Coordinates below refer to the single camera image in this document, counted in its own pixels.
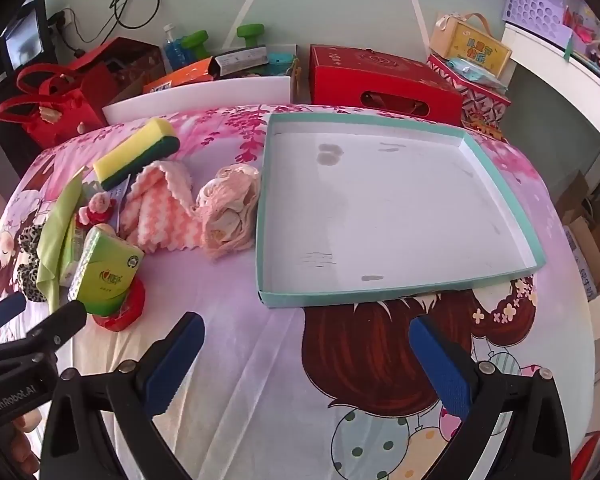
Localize yellow gift box with handle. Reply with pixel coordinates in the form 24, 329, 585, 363
429, 10, 513, 81

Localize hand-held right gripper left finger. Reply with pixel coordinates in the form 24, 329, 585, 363
40, 311, 206, 480

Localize light green cloth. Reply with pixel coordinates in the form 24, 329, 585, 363
36, 167, 86, 313

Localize green tissue pack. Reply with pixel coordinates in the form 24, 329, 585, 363
67, 225, 146, 317
59, 212, 88, 286

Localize black cable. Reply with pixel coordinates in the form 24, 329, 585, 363
70, 0, 161, 46

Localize red gift box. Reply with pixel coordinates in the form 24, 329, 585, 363
307, 44, 463, 126

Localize red white patterned box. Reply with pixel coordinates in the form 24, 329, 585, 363
426, 54, 512, 126

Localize colourful toy packets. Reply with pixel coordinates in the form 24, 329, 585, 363
562, 0, 600, 61

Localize teal plastic item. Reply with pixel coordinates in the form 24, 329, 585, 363
267, 52, 298, 76

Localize white storage bin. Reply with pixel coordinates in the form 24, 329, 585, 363
102, 76, 293, 125

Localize leopard print scrunchie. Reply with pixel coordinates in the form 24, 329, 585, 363
17, 220, 48, 303

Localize white shelf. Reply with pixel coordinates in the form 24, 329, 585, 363
500, 22, 600, 161

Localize blue water bottle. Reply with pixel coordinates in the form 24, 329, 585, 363
161, 23, 186, 72

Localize red ring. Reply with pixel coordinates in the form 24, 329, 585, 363
92, 277, 147, 332

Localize green dumbbell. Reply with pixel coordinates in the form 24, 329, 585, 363
181, 30, 211, 63
236, 24, 266, 53

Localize stacked cardboard boxes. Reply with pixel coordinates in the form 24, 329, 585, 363
555, 170, 600, 291

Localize yellow and green sponge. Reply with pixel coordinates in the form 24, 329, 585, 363
92, 119, 181, 192

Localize peach frilly cloth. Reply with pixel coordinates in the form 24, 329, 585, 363
195, 164, 263, 261

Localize wall power outlet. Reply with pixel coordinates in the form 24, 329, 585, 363
47, 7, 76, 33

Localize person's left hand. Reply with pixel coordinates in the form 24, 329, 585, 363
7, 407, 43, 478

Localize pink white striped cloth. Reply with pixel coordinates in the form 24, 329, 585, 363
119, 160, 206, 253

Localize light blue wipes pack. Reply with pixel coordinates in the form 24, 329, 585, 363
447, 57, 503, 92

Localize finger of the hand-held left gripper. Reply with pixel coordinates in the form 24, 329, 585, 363
0, 291, 28, 333
0, 300, 88, 361

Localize pink printed bedsheet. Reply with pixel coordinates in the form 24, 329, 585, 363
0, 102, 598, 480

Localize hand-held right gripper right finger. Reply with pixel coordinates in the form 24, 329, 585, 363
407, 314, 573, 480

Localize purple wet wipes packet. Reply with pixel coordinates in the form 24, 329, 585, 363
77, 180, 131, 226

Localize dark red open box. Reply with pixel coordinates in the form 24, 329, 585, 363
67, 36, 167, 106

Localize red tote bag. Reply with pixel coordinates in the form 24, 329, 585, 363
0, 57, 118, 150

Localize orange box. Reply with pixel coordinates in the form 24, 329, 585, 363
142, 57, 221, 95

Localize red and gold packet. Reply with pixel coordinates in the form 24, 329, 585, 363
462, 112, 506, 141

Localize teal-rimmed white box lid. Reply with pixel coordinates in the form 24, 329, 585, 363
256, 112, 547, 308

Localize black monitor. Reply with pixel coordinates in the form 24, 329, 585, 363
0, 0, 48, 73

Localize purple perforated basket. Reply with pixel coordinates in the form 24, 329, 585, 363
502, 0, 578, 48

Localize black and grey box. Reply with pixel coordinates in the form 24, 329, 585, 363
214, 46, 271, 80

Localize brown cardboard box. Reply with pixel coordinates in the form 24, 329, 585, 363
110, 72, 151, 106

